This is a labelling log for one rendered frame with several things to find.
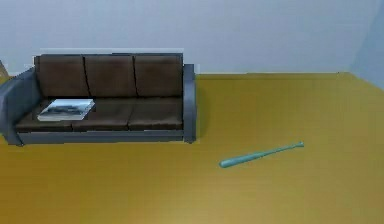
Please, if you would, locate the brown and grey sofa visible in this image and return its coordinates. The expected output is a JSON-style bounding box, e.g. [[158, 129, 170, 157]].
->
[[0, 52, 198, 147]]

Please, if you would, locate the teal baseball bat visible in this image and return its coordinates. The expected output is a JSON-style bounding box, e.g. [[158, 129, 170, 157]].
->
[[218, 141, 305, 169]]

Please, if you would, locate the white and grey book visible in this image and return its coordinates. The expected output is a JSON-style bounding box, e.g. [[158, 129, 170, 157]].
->
[[36, 98, 96, 122]]

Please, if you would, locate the tan wooden furniture edge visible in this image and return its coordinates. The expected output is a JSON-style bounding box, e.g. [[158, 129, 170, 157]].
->
[[0, 59, 10, 80]]

